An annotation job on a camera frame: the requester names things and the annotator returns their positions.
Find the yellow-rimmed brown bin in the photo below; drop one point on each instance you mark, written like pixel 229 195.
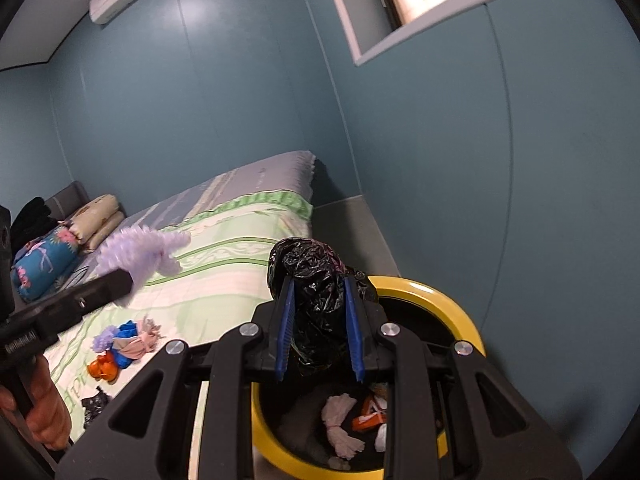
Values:
pixel 435 305

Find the small purple foam net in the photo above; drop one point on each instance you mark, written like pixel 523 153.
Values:
pixel 104 340

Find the orange snack wrapper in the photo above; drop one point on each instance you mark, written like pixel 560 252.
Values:
pixel 102 369

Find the white tissue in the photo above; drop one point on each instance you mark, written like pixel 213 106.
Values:
pixel 340 420

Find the large black plastic bag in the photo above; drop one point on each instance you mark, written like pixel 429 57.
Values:
pixel 315 285

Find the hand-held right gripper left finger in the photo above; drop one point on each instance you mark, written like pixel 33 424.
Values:
pixel 285 330

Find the beige folded quilt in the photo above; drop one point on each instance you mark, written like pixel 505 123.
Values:
pixel 97 212

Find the orange and white wrapper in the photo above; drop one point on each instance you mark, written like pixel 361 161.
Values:
pixel 370 412

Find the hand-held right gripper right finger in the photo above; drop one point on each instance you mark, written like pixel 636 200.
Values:
pixel 352 330

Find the grey padded headboard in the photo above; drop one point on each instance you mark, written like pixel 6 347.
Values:
pixel 72 195

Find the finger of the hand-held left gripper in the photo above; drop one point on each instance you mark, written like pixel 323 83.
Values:
pixel 75 305

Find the small white scrap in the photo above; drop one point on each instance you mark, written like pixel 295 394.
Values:
pixel 381 437

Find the green floral quilt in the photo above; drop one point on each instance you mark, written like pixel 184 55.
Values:
pixel 215 270

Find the blue floral folded quilt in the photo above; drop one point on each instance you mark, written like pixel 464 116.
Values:
pixel 42 260

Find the small black garment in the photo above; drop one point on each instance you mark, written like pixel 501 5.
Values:
pixel 95 405

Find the person's left hand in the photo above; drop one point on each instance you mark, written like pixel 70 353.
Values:
pixel 50 400

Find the bed with striped sheet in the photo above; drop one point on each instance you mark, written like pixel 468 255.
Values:
pixel 240 175

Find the purple plastic bag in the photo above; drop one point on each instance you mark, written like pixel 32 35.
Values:
pixel 145 250

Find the black clothing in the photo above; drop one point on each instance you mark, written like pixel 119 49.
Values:
pixel 32 220

